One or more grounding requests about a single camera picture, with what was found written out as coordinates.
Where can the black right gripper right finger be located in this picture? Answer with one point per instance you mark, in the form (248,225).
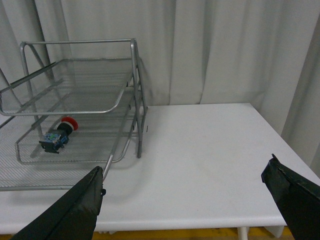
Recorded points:
(296,197)

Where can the silver mesh three-tier rack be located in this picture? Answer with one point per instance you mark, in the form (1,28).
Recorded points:
(96,82)

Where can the white curtain backdrop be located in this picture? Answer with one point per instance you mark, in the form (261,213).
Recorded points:
(262,52)

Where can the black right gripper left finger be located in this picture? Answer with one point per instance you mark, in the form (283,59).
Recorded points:
(71,217)

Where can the red emergency stop button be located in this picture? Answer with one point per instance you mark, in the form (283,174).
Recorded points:
(55,139)

